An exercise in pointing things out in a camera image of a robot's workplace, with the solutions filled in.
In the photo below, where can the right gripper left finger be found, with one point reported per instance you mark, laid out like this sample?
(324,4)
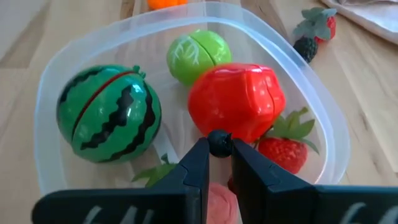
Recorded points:
(192,177)

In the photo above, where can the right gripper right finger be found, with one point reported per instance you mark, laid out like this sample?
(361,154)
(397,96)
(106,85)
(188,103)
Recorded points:
(258,189)

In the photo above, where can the cherry tomato with green leaf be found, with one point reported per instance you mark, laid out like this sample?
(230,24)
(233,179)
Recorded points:
(155,174)

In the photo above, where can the pink toy raspberry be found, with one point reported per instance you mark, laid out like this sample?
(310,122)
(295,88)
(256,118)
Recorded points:
(220,205)

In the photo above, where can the small dark blueberry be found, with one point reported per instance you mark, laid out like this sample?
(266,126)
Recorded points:
(219,144)

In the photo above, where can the strawberry with bright green leaves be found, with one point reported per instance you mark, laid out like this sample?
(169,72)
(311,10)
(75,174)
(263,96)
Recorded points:
(283,152)

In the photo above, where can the red toy pepper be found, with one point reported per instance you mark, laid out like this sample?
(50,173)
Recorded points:
(236,99)

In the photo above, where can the green striped toy watermelon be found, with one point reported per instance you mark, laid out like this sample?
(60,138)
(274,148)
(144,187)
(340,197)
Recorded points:
(105,115)

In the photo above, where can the green toy cabbage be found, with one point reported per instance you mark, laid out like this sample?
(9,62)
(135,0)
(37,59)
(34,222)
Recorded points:
(192,59)

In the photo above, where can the dark toy blackberry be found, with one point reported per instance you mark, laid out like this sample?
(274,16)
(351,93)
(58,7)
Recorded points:
(305,48)

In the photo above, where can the clear plastic tupperware container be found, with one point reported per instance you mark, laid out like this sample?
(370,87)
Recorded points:
(93,46)

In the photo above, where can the orange toy fruit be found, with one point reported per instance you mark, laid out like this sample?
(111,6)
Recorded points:
(166,3)

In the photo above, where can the strawberry with teal leaves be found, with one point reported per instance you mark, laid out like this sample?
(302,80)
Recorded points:
(317,23)

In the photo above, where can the pink folded cloth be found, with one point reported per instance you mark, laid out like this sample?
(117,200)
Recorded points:
(370,17)

